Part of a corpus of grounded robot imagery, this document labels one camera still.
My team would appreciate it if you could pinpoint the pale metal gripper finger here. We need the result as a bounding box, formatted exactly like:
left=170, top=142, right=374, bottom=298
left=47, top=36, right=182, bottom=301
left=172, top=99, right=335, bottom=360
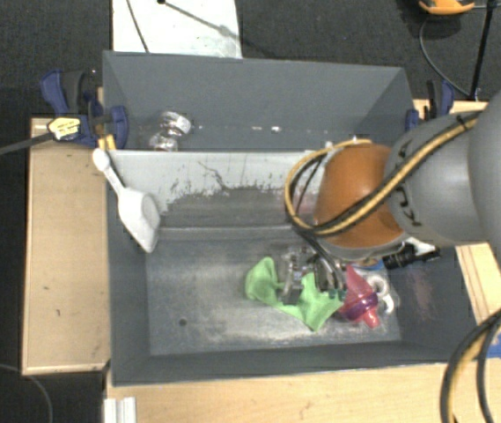
left=281, top=265, right=305, bottom=307

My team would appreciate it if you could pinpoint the green cloth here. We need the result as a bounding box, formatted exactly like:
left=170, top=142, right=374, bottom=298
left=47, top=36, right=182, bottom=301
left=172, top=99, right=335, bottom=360
left=244, top=256, right=345, bottom=333

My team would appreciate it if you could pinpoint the pink and purple toy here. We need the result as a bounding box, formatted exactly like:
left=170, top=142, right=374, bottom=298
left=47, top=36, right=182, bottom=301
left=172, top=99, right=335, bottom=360
left=336, top=265, right=382, bottom=330

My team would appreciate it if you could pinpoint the white plastic scoop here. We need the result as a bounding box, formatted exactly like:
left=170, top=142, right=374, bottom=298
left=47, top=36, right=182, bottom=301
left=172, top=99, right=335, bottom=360
left=92, top=147, right=162, bottom=255

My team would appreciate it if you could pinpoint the grey metal bin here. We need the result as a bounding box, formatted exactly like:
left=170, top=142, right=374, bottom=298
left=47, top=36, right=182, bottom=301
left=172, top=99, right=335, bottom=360
left=100, top=49, right=472, bottom=388

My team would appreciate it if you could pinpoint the pale wood board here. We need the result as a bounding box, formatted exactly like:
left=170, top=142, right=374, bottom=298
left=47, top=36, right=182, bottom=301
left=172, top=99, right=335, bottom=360
left=20, top=116, right=113, bottom=376

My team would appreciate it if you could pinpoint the white ring toy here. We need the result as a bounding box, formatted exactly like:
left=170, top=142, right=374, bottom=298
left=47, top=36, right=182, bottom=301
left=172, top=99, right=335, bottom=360
left=369, top=274, right=397, bottom=317

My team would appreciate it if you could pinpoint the black cylinder on white bracket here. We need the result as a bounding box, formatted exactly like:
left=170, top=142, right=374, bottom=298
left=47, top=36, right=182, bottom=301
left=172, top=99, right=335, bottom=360
left=380, top=241, right=443, bottom=271

